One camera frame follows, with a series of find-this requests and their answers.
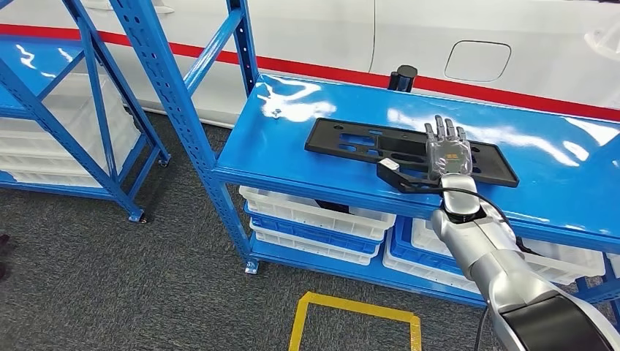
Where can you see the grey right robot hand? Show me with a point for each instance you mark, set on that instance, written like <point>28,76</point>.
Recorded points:
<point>448,155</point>

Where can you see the black plastic frame part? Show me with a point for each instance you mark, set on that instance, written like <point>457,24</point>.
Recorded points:
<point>319,140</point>

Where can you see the blue metal shelf rack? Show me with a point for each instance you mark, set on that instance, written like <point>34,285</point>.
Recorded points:
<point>290,145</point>
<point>24,63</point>

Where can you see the white plastic bin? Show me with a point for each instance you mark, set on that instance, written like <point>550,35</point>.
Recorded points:
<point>310,218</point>
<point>310,249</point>
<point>411,271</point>
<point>571,261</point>
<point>29,145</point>
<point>48,179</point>
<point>68,121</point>

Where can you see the small metal screw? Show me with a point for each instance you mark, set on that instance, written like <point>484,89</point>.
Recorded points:
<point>277,113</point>

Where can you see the white car body red stripe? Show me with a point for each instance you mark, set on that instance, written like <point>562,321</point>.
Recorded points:
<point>315,29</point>

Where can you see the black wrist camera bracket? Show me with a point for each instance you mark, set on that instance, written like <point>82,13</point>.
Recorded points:
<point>402,181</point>

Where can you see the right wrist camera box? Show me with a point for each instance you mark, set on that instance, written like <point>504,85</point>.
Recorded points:
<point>390,164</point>

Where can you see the black cylinder post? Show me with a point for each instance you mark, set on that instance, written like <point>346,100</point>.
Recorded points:
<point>402,77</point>

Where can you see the black bracket part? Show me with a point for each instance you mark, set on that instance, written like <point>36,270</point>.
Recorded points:
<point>334,207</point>

